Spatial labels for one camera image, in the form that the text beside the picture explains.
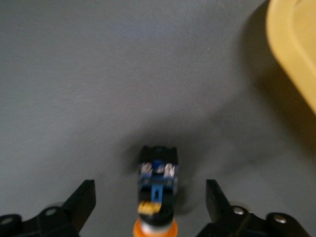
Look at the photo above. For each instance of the dark grey table mat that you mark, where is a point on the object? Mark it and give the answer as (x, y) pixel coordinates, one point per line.
(74, 74)

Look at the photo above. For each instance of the yellow plastic tray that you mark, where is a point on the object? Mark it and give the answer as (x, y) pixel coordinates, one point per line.
(296, 37)

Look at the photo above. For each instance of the yellow push button switch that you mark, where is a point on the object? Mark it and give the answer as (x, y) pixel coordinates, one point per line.
(158, 172)

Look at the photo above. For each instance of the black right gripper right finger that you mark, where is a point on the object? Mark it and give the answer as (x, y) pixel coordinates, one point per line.
(217, 205)

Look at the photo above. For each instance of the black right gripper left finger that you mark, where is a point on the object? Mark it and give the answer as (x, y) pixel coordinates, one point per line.
(79, 205)

